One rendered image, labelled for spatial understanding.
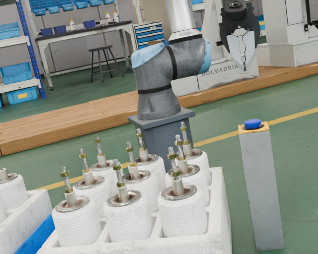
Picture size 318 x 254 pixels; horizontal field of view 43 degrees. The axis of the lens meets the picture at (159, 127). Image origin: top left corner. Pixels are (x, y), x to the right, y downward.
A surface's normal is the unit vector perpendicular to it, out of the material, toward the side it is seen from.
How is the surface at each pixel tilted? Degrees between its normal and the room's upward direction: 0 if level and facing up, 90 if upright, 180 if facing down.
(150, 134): 90
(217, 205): 0
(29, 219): 90
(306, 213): 0
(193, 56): 86
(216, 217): 0
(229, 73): 90
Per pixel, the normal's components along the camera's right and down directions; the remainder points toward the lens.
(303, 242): -0.18, -0.95
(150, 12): 0.33, 0.17
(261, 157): -0.15, 0.26
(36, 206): 0.96, -0.13
